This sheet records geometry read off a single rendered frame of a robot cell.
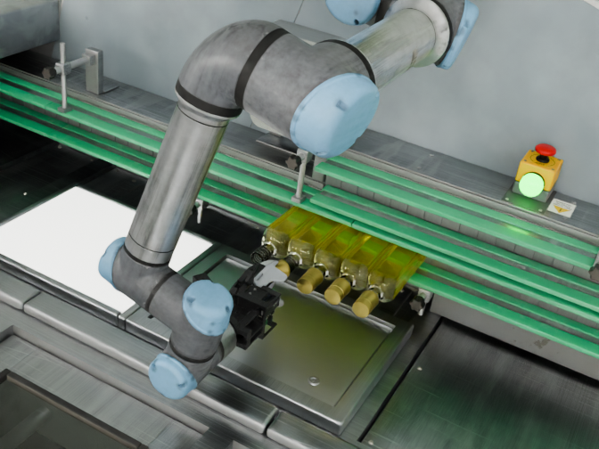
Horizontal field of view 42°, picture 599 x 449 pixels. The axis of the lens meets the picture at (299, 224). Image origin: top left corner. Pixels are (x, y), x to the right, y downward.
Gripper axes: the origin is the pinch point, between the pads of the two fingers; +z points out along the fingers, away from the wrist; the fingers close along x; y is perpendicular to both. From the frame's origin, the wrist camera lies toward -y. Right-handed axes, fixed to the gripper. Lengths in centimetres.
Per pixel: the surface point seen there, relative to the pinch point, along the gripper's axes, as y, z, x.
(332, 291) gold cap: 13.0, 0.3, 1.3
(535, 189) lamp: 38, 31, 19
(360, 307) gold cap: 19.0, 0.3, 0.4
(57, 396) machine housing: -20.8, -34.7, -16.4
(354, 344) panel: 17.5, 5.7, -12.7
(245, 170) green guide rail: -21.5, 25.4, 3.9
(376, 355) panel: 22.6, 4.8, -12.1
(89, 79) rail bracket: -70, 31, 9
